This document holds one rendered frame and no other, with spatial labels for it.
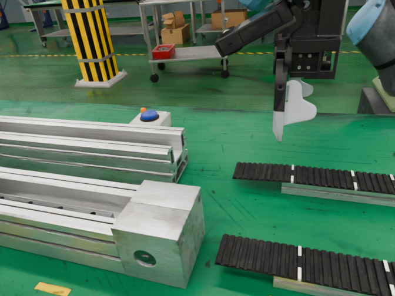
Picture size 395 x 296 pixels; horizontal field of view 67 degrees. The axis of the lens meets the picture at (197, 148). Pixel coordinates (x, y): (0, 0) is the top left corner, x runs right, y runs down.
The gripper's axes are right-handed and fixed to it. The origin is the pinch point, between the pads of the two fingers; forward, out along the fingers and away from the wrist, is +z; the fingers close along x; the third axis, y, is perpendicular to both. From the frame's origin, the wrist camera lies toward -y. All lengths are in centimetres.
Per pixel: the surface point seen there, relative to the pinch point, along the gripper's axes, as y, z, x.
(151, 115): -28.7, 6.1, 12.7
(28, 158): -53, 10, -3
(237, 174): -6.4, 10.5, -1.1
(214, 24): -118, 62, 475
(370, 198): 15.8, 12.2, -2.2
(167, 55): -128, 61, 275
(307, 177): 5.8, 10.1, -0.8
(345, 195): 12.2, 12.2, -2.0
